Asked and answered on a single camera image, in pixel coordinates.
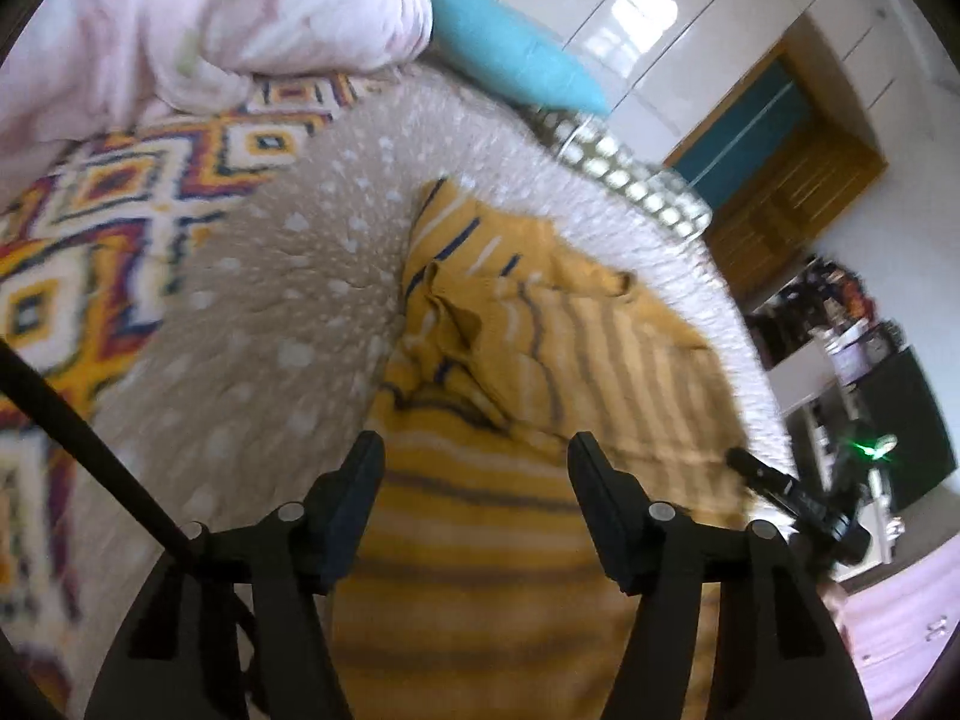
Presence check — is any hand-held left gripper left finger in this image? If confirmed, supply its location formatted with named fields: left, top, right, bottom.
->
left=82, top=430, right=387, bottom=720

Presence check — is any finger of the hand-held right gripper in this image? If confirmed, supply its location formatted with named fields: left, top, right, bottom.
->
left=726, top=447, right=807, bottom=520

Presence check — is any dark cluttered shelf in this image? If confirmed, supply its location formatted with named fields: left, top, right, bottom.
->
left=750, top=255, right=908, bottom=361

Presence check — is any geometric patterned blanket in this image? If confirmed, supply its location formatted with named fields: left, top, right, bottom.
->
left=0, top=71, right=391, bottom=720

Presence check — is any glossy white wardrobe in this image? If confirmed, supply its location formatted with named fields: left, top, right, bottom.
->
left=405, top=0, right=931, bottom=166

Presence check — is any yellow striped sweater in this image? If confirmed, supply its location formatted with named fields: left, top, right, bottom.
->
left=330, top=178, right=758, bottom=720

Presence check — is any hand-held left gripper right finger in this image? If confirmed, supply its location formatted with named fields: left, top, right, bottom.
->
left=568, top=431, right=875, bottom=720

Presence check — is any beige dotted bedspread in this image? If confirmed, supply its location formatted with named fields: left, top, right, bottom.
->
left=67, top=64, right=796, bottom=720

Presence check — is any teal door panel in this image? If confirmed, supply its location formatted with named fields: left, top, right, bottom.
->
left=664, top=52, right=815, bottom=211

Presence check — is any black television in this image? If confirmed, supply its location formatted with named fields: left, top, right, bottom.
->
left=855, top=345, right=957, bottom=511

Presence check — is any white shelf unit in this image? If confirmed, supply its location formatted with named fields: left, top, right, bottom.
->
left=765, top=330, right=901, bottom=586

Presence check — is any wooden door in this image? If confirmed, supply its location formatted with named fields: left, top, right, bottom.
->
left=701, top=109, right=886, bottom=301

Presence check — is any green patterned bolster pillow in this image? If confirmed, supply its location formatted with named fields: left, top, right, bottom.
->
left=525, top=106, right=713, bottom=241

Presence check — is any black pole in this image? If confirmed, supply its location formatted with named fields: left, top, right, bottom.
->
left=0, top=337, right=207, bottom=560

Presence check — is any pink floral quilt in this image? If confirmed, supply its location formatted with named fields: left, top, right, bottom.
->
left=0, top=0, right=436, bottom=143

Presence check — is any teal pillow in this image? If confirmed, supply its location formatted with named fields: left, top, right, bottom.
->
left=427, top=0, right=610, bottom=117

